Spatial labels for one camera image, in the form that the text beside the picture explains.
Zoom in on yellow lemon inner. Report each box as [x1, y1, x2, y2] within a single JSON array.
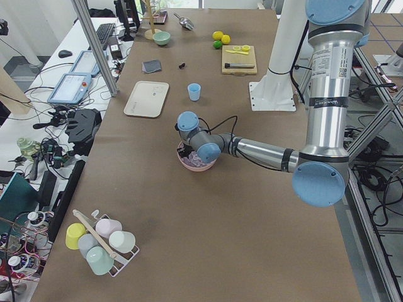
[[220, 35, 231, 45]]

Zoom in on pink bowl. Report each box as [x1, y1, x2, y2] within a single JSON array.
[[176, 142, 216, 172]]

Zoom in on wooden rack handle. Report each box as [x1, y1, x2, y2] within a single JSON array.
[[72, 209, 117, 259]]

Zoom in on white wire cup rack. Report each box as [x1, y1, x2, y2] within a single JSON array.
[[91, 210, 140, 277]]

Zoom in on wooden cutting board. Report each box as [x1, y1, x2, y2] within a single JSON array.
[[222, 45, 258, 75]]

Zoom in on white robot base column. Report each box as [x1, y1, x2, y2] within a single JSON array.
[[249, 0, 309, 112]]

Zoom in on yellow lemon outer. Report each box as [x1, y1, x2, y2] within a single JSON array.
[[212, 31, 224, 41]]

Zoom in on near teach pendant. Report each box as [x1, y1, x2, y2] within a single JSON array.
[[47, 72, 92, 104]]

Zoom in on mint green bowl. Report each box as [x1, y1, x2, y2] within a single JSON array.
[[152, 31, 171, 46]]

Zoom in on green lime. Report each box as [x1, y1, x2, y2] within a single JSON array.
[[213, 40, 223, 49]]

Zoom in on wooden cup stand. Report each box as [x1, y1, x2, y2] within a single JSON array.
[[142, 0, 161, 40]]

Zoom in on yellow plastic cup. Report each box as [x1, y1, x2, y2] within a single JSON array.
[[65, 223, 86, 250]]

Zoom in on white plastic cup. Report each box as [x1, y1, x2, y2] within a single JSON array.
[[108, 231, 136, 254]]

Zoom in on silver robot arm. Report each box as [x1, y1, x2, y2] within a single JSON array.
[[175, 1, 372, 207]]

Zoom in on grey plastic cup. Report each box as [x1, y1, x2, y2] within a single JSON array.
[[78, 233, 98, 258]]

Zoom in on mint plastic cup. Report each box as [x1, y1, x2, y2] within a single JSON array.
[[86, 246, 114, 276]]

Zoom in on lemon slice near edge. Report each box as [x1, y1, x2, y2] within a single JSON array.
[[241, 45, 251, 52]]

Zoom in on black keyboard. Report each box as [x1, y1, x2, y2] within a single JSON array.
[[96, 23, 115, 50]]

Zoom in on black computer mouse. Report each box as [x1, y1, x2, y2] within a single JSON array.
[[58, 50, 72, 59]]

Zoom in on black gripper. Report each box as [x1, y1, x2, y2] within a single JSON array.
[[174, 124, 193, 158]]

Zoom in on pink plastic cup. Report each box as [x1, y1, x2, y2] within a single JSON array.
[[95, 218, 122, 239]]

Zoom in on black gripper mount part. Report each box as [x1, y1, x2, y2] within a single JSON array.
[[65, 109, 102, 156]]

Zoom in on metal ice scoop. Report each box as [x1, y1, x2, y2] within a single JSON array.
[[173, 13, 195, 31]]

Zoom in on aluminium frame post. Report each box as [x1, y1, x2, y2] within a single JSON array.
[[71, 0, 118, 97]]

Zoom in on grey folded cloth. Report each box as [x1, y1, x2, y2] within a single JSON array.
[[142, 60, 162, 74]]

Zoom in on light blue plastic cup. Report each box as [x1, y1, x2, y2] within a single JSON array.
[[187, 83, 201, 101]]

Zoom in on yellow plastic knife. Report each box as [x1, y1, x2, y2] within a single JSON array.
[[225, 50, 249, 55]]

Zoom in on cream rabbit tray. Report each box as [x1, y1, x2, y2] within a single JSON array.
[[123, 81, 169, 118]]

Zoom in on teach pendant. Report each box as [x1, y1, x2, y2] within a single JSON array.
[[47, 72, 92, 104], [70, 50, 100, 77]]

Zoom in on clear ice cubes pile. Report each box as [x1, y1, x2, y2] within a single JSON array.
[[180, 151, 215, 168]]

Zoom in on far teach pendant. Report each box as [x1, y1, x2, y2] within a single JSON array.
[[70, 50, 100, 77]]

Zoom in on yellow lemon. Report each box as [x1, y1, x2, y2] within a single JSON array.
[[212, 31, 224, 41], [220, 35, 231, 45]]

